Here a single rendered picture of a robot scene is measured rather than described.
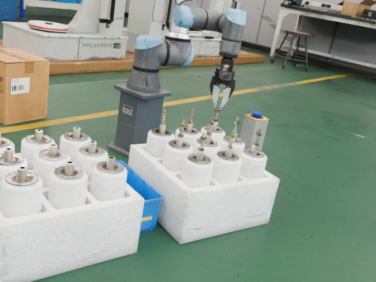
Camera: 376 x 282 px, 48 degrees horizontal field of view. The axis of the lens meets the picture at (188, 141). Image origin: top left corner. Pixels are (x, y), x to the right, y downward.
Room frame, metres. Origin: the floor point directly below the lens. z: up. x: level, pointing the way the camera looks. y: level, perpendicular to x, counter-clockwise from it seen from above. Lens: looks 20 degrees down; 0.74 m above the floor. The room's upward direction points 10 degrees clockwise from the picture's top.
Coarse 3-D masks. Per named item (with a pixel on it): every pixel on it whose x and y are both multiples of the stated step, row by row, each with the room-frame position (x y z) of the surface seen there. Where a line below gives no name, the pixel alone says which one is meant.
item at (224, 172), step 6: (216, 156) 1.29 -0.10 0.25; (216, 162) 1.28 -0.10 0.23; (222, 162) 1.26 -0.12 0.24; (228, 162) 1.26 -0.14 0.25; (234, 162) 1.27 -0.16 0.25; (240, 162) 1.29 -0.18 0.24; (216, 168) 1.27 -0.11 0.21; (222, 168) 1.26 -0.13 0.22; (228, 168) 1.26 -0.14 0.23; (234, 168) 1.27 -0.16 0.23; (216, 174) 1.27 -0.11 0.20; (222, 174) 1.26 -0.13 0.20; (228, 174) 1.26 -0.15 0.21; (234, 174) 1.27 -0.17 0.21; (216, 180) 1.27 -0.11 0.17; (222, 180) 1.26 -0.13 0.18; (228, 180) 1.26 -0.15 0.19; (234, 180) 1.28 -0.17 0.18
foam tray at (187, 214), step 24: (144, 144) 1.46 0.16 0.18; (144, 168) 1.34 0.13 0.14; (168, 192) 1.21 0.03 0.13; (192, 192) 1.14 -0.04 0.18; (216, 192) 1.19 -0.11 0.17; (240, 192) 1.26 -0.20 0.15; (264, 192) 1.33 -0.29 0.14; (168, 216) 1.19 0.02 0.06; (192, 216) 1.15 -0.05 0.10; (216, 216) 1.21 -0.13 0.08; (240, 216) 1.27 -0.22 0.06; (264, 216) 1.34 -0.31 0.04; (192, 240) 1.16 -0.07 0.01
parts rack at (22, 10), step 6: (18, 0) 6.26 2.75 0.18; (24, 0) 5.71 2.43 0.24; (30, 0) 5.79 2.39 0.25; (36, 0) 5.87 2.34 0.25; (24, 6) 5.71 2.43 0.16; (36, 6) 5.86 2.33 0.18; (42, 6) 5.93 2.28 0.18; (48, 6) 6.01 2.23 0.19; (54, 6) 6.09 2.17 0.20; (60, 6) 6.18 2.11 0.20; (66, 6) 6.25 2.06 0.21; (72, 6) 6.34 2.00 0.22; (78, 6) 6.43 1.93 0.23; (24, 12) 5.72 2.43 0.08; (24, 18) 5.72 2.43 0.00
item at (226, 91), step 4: (224, 88) 1.56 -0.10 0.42; (228, 88) 1.56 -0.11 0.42; (224, 92) 1.56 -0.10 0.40; (228, 92) 1.56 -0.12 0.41; (224, 96) 1.56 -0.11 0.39; (228, 96) 1.56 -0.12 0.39; (224, 100) 1.56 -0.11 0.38; (220, 104) 1.56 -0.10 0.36; (224, 104) 1.56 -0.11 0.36; (220, 108) 1.56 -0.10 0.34
